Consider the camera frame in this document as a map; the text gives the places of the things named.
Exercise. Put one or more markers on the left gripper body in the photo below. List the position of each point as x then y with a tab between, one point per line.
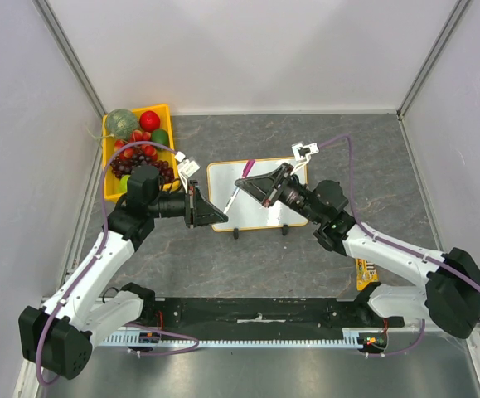
189	203

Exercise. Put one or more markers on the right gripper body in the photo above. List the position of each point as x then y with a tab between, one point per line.
278	185

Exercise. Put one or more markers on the pink capped whiteboard marker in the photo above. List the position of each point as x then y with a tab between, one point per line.
247	168

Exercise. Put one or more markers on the yellow framed whiteboard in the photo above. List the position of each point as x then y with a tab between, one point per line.
246	213

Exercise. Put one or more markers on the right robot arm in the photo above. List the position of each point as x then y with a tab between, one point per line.
444	288

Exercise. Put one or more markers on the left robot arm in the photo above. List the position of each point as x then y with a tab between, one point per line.
61	335

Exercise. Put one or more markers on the dark green lime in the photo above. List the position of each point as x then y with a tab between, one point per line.
160	136

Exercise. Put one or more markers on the light green apple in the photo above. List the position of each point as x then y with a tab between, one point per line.
123	184

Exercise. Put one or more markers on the purple grape bunch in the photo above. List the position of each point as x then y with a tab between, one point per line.
126	162

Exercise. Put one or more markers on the red apple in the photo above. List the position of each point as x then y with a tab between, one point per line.
149	121

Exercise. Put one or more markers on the green melon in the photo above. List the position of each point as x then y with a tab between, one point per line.
120	123

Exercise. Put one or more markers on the yellow candy packet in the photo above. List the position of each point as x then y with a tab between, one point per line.
366	273

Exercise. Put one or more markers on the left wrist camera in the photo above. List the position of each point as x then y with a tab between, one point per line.
186	167

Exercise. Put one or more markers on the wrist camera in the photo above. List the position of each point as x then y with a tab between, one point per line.
302	154
186	167

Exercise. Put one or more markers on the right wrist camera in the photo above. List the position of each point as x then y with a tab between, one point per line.
302	154

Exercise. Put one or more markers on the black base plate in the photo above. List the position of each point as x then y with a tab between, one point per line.
249	319

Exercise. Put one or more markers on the white cable duct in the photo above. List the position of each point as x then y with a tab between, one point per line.
139	339

